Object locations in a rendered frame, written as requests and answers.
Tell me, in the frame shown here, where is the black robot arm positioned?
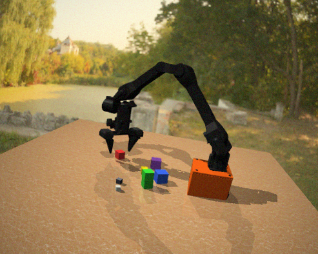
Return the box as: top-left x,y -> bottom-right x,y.
102,61 -> 232,172

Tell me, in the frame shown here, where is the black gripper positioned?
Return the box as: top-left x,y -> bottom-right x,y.
99,116 -> 143,154

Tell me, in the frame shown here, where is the green block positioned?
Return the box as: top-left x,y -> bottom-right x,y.
142,169 -> 154,181
141,178 -> 154,189

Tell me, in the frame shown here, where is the blue cube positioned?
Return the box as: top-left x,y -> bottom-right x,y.
154,170 -> 169,184

